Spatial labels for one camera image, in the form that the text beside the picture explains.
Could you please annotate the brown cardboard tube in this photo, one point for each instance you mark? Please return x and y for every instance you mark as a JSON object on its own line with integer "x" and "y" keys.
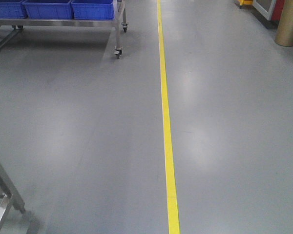
{"x": 284, "y": 35}

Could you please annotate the blue bin on cart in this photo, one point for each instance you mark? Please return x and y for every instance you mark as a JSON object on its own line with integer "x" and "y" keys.
{"x": 12, "y": 9}

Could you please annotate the steel table frame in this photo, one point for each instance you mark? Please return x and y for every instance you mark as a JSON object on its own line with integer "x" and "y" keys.
{"x": 10, "y": 197}

